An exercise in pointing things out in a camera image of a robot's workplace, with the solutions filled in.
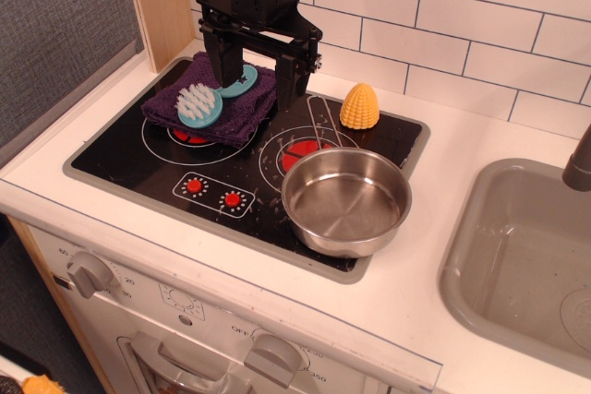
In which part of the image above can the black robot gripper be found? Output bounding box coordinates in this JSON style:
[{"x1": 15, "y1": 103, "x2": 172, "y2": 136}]
[{"x1": 196, "y1": 0, "x2": 322, "y2": 111}]

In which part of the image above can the yellow toy corn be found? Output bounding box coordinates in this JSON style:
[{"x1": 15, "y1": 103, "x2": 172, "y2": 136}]
[{"x1": 340, "y1": 83, "x2": 380, "y2": 130}]

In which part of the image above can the orange object at bottom corner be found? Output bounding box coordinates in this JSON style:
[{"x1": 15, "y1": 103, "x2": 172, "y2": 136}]
[{"x1": 21, "y1": 375, "x2": 66, "y2": 394}]

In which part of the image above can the purple knitted cloth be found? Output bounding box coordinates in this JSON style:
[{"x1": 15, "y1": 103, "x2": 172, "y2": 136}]
[{"x1": 141, "y1": 52, "x2": 276, "y2": 148}]

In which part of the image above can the teal scrub brush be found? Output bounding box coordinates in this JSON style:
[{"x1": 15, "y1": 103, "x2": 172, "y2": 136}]
[{"x1": 175, "y1": 65, "x2": 259, "y2": 129}]

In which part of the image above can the black toy stove top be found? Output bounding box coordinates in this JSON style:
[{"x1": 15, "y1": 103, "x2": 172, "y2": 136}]
[{"x1": 64, "y1": 58, "x2": 430, "y2": 284}]

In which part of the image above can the red right stove knob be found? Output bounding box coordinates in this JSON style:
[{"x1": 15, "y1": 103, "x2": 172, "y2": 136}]
[{"x1": 223, "y1": 193, "x2": 242, "y2": 209}]

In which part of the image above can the red stove knob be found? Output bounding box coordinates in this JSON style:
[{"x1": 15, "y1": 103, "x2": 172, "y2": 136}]
[
  {"x1": 223, "y1": 193, "x2": 242, "y2": 209},
  {"x1": 186, "y1": 178, "x2": 203, "y2": 194}
]

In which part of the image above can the red left stove knob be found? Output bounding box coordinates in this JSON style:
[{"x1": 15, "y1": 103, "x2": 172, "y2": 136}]
[{"x1": 186, "y1": 178, "x2": 203, "y2": 194}]

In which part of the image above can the grey timer knob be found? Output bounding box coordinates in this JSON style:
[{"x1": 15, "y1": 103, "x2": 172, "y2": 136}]
[{"x1": 66, "y1": 251, "x2": 114, "y2": 299}]

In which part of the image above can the grey oven temperature knob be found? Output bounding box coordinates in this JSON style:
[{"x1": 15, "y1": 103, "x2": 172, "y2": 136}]
[{"x1": 244, "y1": 334, "x2": 303, "y2": 388}]

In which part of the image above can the grey toy sink basin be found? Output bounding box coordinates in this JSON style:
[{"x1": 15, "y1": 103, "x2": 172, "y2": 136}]
[{"x1": 440, "y1": 159, "x2": 590, "y2": 377}]

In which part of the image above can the grey faucet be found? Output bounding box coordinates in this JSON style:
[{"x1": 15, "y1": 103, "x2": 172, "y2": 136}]
[{"x1": 562, "y1": 125, "x2": 591, "y2": 192}]

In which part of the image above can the wooden side post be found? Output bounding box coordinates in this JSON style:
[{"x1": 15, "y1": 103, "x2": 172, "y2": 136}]
[{"x1": 133, "y1": 0, "x2": 195, "y2": 73}]

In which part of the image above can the steel pan with handle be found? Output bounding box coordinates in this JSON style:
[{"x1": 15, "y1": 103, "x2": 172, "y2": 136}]
[{"x1": 280, "y1": 95, "x2": 413, "y2": 258}]

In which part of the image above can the grey oven door handle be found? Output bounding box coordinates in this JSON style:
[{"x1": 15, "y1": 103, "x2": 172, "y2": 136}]
[{"x1": 129, "y1": 332, "x2": 252, "y2": 393}]

